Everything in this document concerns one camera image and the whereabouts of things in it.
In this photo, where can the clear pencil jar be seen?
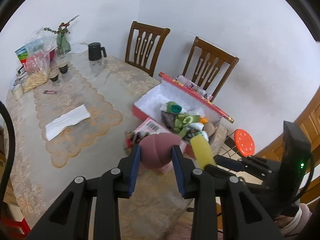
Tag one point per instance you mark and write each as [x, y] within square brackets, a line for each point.
[132, 140]

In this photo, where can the colourful printed packet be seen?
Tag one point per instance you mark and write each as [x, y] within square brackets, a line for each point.
[21, 55]

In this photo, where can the yellow sponge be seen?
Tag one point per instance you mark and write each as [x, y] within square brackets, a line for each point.
[202, 150]

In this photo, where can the green ribbon bow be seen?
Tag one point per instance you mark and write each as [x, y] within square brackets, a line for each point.
[185, 121]

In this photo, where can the black lidded mug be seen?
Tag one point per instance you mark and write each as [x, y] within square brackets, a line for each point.
[95, 51]

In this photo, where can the clear tape roll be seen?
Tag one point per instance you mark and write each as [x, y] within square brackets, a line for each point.
[17, 92]

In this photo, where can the dark tea cup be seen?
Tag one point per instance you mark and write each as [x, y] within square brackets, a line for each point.
[54, 77]
[63, 68]

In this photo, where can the beige round sponge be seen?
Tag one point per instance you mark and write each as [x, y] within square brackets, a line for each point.
[210, 128]

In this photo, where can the pink pen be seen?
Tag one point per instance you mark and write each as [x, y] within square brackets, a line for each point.
[50, 92]

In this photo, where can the wooden cabinet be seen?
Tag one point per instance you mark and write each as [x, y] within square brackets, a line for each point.
[310, 120]

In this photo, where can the pink round sponge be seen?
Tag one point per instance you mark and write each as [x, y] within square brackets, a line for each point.
[157, 150]

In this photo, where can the green and white sock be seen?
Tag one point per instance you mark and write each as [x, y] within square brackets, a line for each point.
[175, 108]

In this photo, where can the wooden chair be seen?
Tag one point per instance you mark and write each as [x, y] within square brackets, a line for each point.
[147, 47]
[210, 62]

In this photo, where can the plastic bag of soybeans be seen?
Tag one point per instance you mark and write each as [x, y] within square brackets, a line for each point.
[37, 80]

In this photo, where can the lace tablecloth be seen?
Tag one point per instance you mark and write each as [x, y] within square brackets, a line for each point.
[75, 170]

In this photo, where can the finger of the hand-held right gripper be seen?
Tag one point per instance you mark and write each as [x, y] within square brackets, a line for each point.
[220, 171]
[230, 163]

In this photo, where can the cardboard box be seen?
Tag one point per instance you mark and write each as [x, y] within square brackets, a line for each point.
[7, 197]

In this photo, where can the person's right forearm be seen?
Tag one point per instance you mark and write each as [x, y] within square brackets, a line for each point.
[300, 215]

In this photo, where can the orange stool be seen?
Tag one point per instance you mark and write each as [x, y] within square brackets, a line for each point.
[243, 141]

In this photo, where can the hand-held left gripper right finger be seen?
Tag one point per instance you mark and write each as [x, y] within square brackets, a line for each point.
[180, 177]

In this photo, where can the grey sock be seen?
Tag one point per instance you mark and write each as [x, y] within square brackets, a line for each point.
[168, 120]

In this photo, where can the white paper towel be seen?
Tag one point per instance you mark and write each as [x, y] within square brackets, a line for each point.
[67, 120]

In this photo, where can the red box with white lining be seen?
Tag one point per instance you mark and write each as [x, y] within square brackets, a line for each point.
[145, 111]

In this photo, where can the clear drinking glass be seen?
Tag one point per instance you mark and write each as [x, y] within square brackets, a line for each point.
[61, 53]

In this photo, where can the red carton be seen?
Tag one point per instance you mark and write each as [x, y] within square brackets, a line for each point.
[52, 55]

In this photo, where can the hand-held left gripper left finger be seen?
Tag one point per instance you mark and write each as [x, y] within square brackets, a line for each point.
[135, 172]

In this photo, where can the white paper sheet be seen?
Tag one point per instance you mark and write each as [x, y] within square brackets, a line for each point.
[78, 48]

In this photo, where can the orange crinkled item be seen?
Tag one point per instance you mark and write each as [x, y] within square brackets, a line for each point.
[203, 121]

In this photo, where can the pink tissue pack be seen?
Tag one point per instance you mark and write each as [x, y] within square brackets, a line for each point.
[150, 126]

